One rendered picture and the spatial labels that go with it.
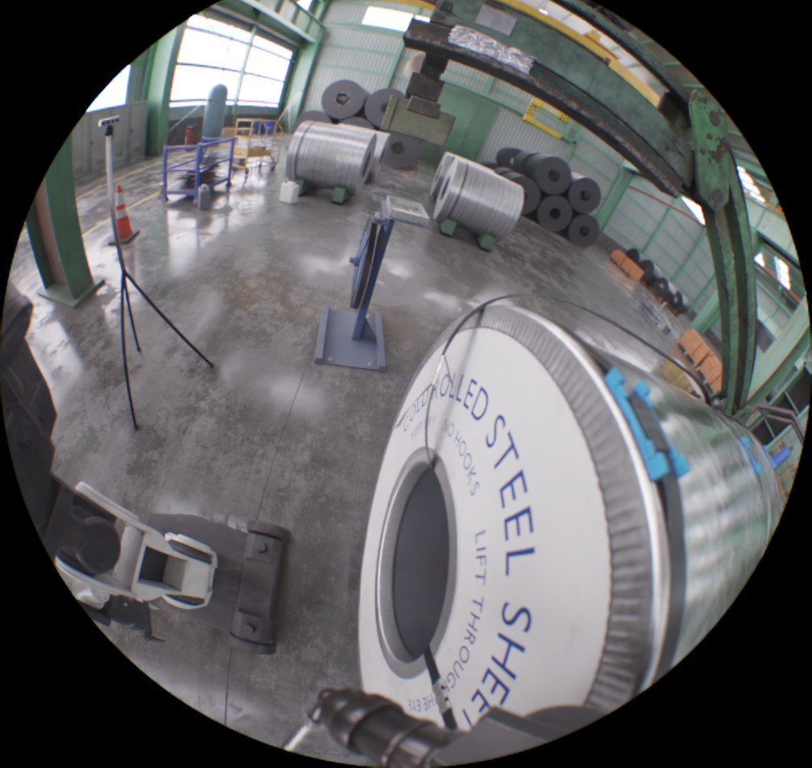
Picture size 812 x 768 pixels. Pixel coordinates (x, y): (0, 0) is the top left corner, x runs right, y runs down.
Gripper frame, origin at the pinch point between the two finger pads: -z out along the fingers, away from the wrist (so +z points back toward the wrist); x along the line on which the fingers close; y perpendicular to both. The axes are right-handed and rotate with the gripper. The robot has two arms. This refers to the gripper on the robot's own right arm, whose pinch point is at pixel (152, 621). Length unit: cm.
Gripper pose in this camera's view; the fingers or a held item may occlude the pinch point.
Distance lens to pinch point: 103.8
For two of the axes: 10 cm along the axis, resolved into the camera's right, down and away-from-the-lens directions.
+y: 8.5, -3.9, 3.6
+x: 5.2, 4.3, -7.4
